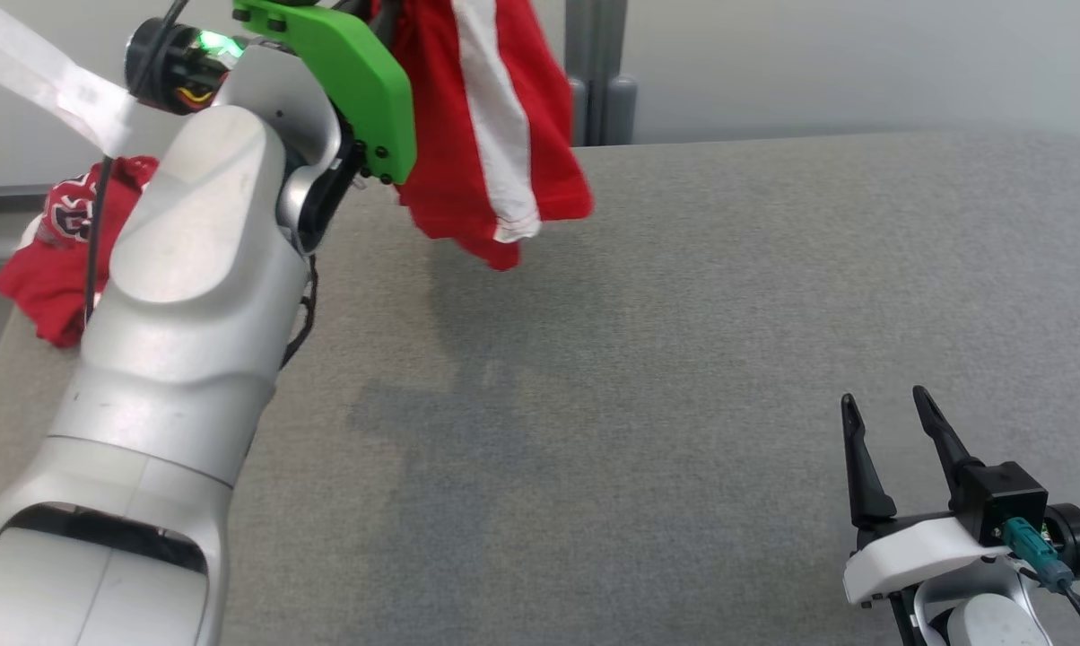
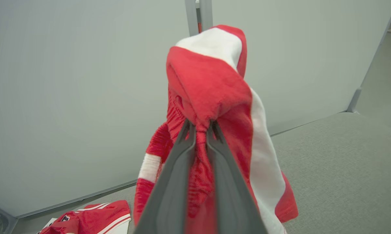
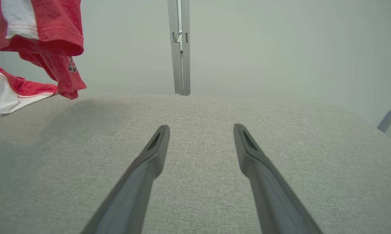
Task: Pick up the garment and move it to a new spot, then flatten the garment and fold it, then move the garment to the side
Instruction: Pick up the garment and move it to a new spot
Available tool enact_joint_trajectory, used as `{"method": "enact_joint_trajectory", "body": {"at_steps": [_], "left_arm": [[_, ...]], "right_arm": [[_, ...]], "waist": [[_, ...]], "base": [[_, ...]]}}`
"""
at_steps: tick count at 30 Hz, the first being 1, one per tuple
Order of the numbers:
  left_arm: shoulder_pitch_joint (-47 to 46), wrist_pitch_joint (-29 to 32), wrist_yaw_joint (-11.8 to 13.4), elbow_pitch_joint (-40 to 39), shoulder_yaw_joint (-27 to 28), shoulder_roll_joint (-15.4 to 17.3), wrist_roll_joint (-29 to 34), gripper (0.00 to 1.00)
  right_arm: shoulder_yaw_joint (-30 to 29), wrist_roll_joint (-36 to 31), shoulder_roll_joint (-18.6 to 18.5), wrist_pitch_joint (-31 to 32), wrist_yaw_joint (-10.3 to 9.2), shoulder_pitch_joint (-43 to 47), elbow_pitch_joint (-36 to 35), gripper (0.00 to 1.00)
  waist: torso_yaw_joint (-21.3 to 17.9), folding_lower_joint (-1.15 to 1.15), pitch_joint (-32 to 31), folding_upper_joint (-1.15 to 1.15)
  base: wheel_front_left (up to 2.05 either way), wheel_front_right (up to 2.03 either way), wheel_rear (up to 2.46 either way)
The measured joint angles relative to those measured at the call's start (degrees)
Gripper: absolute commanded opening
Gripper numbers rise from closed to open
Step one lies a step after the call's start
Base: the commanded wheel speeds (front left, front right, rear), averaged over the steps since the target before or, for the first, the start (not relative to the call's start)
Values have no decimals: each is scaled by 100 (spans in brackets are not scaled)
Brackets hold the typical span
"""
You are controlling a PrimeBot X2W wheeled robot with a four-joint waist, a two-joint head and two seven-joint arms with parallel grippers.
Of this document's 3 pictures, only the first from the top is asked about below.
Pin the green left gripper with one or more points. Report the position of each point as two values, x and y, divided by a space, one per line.
361 81

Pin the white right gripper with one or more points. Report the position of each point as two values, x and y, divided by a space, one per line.
917 556

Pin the red shorts with white stripe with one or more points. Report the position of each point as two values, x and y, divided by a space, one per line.
450 135

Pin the red Bulls 23 jersey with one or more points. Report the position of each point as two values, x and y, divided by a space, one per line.
42 278

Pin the white tape tag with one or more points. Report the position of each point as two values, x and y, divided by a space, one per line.
38 72

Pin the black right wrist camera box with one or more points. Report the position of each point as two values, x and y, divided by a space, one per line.
1002 498

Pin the grey partition post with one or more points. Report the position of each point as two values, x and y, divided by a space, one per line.
598 81

